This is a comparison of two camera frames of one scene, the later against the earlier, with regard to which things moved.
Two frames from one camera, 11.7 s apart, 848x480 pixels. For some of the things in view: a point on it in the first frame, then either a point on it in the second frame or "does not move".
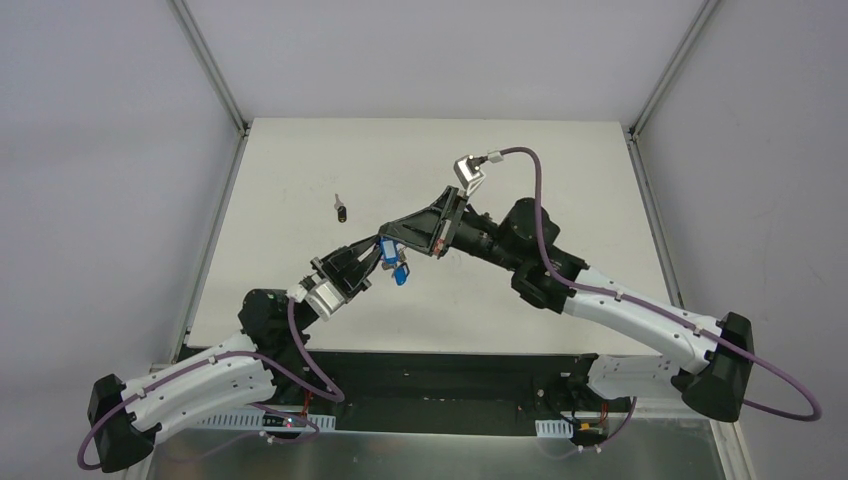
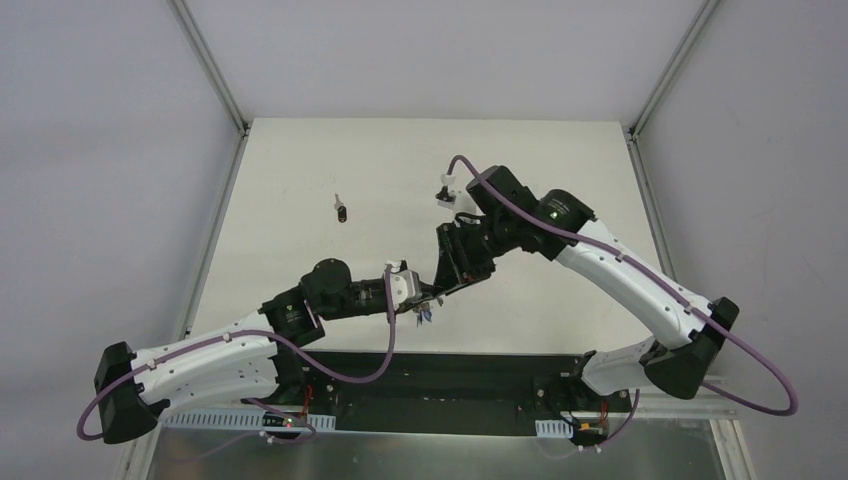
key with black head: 341,210 does not move
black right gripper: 452,218 → 448,254
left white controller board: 266,419 does not move
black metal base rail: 432,391 does not move
